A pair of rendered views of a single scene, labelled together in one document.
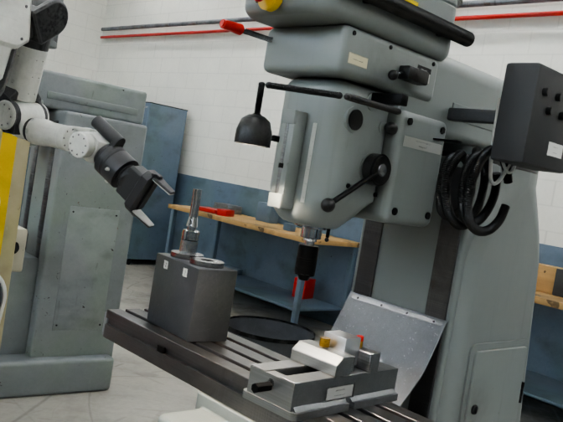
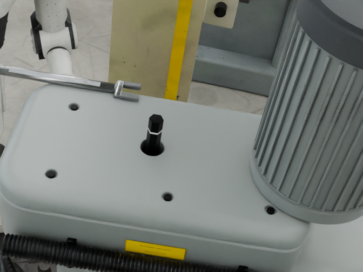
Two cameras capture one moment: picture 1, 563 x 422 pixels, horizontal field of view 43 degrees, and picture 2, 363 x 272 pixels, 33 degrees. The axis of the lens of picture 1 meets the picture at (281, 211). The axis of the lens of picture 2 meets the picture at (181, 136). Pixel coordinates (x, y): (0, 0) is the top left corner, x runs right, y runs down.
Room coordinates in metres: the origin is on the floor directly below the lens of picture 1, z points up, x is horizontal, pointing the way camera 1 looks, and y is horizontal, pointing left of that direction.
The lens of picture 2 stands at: (1.15, -0.54, 2.57)
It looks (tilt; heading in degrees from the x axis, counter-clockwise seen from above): 45 degrees down; 42
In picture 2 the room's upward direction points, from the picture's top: 11 degrees clockwise
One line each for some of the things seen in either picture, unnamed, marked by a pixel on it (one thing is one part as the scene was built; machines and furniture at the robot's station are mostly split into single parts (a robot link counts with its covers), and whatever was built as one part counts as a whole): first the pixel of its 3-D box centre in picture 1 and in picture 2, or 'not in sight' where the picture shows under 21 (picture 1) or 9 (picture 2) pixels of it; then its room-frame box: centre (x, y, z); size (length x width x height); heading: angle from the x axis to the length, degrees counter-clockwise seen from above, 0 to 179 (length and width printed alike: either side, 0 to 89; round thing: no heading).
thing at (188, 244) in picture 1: (188, 244); not in sight; (1.90, 0.23, 1.19); 0.05 x 0.05 x 0.06
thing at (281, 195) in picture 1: (287, 159); not in sight; (1.52, 0.00, 1.44); 0.04 x 0.04 x 0.21; 44
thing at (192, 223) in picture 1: (194, 209); not in sight; (1.90, 0.23, 1.28); 0.03 x 0.03 x 0.11
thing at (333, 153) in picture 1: (326, 155); not in sight; (1.60, -0.08, 1.47); 0.21 x 0.19 x 0.32; 44
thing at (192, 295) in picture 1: (191, 293); not in sight; (1.87, 0.20, 1.06); 0.22 x 0.12 x 0.20; 39
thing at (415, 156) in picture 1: (379, 165); not in sight; (1.73, -0.22, 1.47); 0.24 x 0.19 x 0.26; 44
